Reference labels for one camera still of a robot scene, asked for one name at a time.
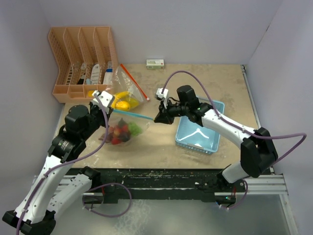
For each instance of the green white small box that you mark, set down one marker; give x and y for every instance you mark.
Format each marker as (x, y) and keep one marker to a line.
(154, 64)

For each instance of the light blue plastic basket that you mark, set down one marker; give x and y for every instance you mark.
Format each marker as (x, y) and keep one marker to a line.
(192, 136)

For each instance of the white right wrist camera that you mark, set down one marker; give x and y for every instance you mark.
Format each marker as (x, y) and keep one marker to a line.
(162, 95)

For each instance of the yellow banana bunch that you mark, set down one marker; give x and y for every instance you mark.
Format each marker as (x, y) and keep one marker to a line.
(119, 97)

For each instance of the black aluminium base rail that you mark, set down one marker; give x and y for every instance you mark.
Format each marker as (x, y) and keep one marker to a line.
(113, 184)

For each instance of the clear orange-zipper bag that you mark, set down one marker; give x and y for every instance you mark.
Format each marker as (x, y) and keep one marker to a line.
(122, 81)

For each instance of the clear blue-zipper bag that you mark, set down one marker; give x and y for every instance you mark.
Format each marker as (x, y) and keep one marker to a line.
(141, 120)

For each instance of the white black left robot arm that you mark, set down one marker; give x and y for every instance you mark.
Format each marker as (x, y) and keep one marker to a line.
(37, 213)

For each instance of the yellow mango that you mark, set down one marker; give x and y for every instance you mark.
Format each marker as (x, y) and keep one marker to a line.
(123, 106)

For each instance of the green grape bunch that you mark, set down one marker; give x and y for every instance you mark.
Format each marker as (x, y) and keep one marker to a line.
(134, 129)

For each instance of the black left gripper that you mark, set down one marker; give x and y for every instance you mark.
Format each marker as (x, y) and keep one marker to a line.
(93, 107)

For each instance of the peach desk organizer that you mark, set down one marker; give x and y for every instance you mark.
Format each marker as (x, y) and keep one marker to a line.
(74, 45)

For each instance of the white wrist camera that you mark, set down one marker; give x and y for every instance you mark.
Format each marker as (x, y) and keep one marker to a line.
(162, 95)
(103, 100)

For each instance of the white blue boxed item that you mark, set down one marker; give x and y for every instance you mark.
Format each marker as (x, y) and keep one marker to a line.
(108, 74)

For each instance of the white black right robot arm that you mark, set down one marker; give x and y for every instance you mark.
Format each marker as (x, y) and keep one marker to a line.
(257, 151)

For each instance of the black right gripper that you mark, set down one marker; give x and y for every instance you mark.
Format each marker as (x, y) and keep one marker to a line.
(165, 118)

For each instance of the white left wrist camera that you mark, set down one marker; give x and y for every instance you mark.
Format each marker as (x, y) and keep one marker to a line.
(103, 100)

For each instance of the black grey scraper tool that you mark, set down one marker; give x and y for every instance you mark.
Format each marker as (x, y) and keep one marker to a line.
(82, 74)

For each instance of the white striped card pack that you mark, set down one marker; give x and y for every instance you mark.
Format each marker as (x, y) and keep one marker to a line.
(95, 74)

